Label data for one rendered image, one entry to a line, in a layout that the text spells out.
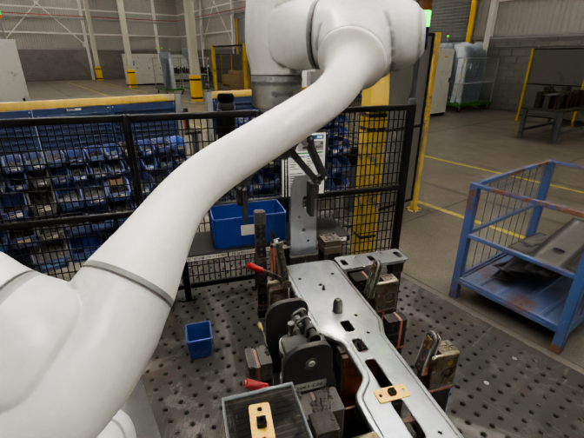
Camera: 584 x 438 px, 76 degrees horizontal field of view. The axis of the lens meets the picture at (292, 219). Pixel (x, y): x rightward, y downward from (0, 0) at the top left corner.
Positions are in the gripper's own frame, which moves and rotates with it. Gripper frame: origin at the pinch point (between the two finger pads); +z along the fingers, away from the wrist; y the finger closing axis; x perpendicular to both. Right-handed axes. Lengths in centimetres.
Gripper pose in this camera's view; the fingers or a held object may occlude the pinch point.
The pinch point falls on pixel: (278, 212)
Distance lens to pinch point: 76.3
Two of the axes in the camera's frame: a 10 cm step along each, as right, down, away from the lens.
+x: -2.8, -3.8, 8.8
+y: 9.6, -1.1, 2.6
